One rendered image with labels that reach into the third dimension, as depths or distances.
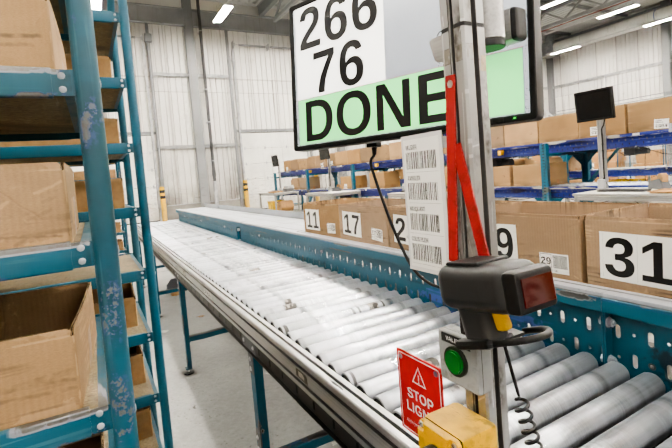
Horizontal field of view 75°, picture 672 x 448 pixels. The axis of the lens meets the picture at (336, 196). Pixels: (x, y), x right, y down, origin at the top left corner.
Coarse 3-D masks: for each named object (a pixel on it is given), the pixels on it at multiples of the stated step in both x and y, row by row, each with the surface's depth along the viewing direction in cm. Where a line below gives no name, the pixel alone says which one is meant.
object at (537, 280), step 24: (456, 264) 50; (480, 264) 47; (504, 264) 45; (528, 264) 46; (456, 288) 49; (480, 288) 46; (504, 288) 43; (528, 288) 43; (552, 288) 44; (480, 312) 48; (504, 312) 44; (528, 312) 43; (480, 336) 48; (504, 336) 48
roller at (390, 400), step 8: (528, 344) 106; (536, 344) 107; (544, 344) 108; (504, 352) 103; (512, 352) 103; (520, 352) 104; (528, 352) 105; (512, 360) 102; (448, 384) 93; (384, 392) 88; (392, 392) 88; (376, 400) 88; (384, 400) 86; (392, 400) 86; (384, 408) 85; (392, 408) 85
